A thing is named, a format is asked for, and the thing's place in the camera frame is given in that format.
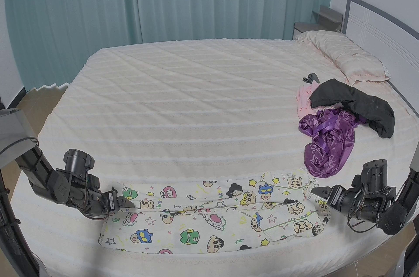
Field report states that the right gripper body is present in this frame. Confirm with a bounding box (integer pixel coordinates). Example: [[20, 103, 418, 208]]
[[327, 186, 365, 217]]

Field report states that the purple satin garment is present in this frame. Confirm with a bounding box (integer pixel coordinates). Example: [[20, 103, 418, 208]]
[[299, 108, 364, 178]]

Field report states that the cream pillow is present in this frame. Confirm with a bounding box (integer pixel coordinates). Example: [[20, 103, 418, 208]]
[[296, 30, 392, 85]]

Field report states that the black cable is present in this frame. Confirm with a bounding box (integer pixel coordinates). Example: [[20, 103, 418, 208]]
[[346, 216, 377, 233]]

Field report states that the bed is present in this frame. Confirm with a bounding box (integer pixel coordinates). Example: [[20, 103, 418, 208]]
[[10, 0, 419, 277]]

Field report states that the white printed pyjama garment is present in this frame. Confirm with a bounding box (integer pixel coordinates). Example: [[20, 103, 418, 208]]
[[98, 171, 331, 255]]

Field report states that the blue-green curtain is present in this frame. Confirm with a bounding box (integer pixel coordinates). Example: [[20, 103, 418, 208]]
[[5, 0, 334, 91]]

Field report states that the pink garment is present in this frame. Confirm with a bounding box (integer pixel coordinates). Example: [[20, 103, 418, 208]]
[[296, 81, 328, 120]]

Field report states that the grey white bedside table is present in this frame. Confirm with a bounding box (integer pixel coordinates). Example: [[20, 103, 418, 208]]
[[293, 5, 342, 40]]

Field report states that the black garment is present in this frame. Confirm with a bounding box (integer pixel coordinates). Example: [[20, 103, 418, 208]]
[[310, 79, 395, 139]]

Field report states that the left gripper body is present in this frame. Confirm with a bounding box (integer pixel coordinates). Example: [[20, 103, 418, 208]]
[[75, 186, 119, 217]]

